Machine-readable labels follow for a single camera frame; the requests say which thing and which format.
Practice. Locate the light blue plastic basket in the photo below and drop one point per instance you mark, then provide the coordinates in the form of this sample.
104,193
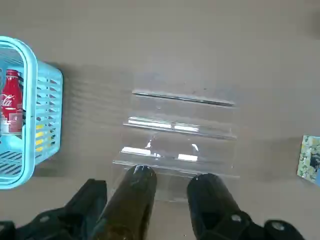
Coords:
30,87

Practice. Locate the clear acrylic stepped shelf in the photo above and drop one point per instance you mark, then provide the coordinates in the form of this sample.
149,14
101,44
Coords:
180,140

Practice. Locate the yellow item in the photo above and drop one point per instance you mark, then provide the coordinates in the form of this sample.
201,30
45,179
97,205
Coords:
41,135

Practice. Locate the dark slope-shouldered wine bottle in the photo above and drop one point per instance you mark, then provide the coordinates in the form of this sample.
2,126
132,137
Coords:
210,192

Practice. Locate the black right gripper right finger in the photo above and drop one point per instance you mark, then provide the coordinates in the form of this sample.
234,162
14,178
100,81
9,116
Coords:
250,228

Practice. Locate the blue printed paper gift bag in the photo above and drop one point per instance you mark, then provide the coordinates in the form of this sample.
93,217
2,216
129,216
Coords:
308,160

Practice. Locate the brown straight-shouldered wine bottle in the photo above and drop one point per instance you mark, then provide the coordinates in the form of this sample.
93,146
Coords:
127,200

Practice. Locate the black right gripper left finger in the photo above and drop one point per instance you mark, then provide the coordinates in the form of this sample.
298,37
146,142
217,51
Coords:
75,215

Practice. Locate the red cola bottle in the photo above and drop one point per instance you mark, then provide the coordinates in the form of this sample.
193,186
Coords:
11,100

